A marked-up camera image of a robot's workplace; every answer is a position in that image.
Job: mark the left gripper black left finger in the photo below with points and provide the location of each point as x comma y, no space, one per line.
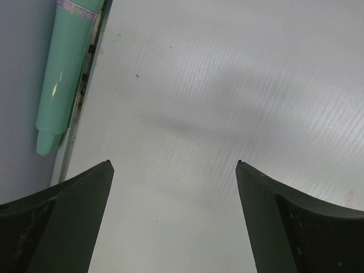
55,230

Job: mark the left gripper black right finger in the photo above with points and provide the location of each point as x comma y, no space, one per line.
291,231

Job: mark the green toy microphone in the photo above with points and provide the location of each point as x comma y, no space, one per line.
74,21

